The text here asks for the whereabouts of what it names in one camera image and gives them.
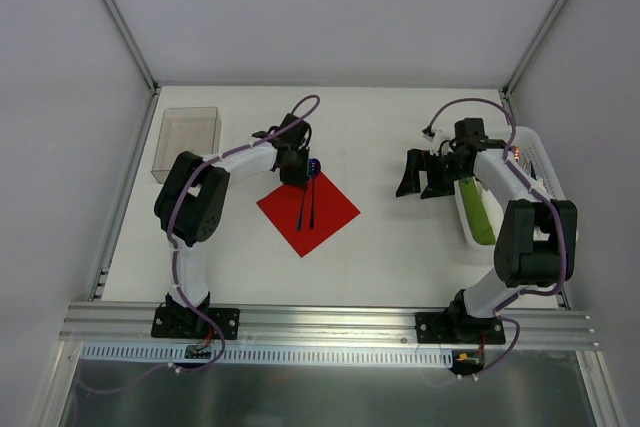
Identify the aluminium front rail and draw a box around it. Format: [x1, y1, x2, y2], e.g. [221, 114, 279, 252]
[59, 302, 601, 351]

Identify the white plastic basket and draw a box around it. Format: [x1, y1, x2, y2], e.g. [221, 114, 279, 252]
[454, 126, 565, 252]

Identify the clear plastic box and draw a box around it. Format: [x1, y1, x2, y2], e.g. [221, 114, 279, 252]
[151, 106, 222, 184]

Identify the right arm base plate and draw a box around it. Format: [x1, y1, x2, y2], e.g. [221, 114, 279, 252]
[414, 311, 506, 345]

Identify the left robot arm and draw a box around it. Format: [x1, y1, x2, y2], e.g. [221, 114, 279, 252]
[154, 113, 312, 337]

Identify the red paper napkin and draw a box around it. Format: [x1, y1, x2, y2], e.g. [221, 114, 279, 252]
[257, 173, 360, 257]

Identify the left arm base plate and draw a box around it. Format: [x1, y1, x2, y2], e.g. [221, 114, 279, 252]
[150, 305, 241, 340]

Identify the iridescent purple spoon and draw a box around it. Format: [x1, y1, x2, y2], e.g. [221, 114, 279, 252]
[309, 158, 321, 230]

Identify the white slotted cable duct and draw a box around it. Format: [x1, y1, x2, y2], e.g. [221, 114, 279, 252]
[80, 342, 454, 369]

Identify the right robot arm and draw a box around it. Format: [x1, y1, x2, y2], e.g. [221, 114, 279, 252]
[396, 118, 577, 343]

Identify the left green napkin roll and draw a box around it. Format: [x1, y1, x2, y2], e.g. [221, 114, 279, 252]
[458, 177, 496, 246]

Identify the copper spoon in basket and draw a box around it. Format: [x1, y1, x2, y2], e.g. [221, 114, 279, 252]
[510, 147, 521, 161]

